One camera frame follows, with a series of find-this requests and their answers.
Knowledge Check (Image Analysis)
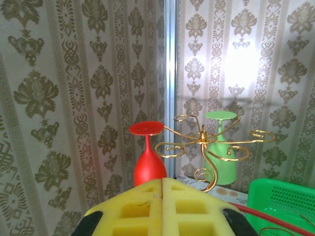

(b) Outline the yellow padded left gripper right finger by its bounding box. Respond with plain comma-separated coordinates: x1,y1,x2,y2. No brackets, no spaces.
162,177,259,236

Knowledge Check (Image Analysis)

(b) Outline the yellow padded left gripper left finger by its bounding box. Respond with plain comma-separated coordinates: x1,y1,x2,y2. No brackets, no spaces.
71,178,164,236

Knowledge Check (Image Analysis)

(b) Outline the thin red cable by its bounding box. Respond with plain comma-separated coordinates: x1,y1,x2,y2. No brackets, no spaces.
230,203,315,236

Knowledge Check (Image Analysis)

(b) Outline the floral tablecloth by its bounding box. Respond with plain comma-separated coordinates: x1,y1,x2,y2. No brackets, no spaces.
176,176,249,211

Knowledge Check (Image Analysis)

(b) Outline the red plastic wine glass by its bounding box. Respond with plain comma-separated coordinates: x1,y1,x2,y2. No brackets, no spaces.
129,120,168,187

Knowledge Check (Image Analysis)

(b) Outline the light green plastic wine glass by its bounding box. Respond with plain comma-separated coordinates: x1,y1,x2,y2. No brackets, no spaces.
203,111,238,185

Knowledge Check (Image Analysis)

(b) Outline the green perforated plastic basket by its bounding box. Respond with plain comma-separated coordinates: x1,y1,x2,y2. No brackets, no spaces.
246,178,315,236

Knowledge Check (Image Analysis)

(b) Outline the gold wire glass holder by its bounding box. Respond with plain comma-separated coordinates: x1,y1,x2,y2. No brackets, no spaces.
155,114,276,192

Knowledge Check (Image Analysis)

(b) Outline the aluminium frame post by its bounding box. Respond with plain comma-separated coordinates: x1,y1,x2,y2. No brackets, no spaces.
164,0,178,178

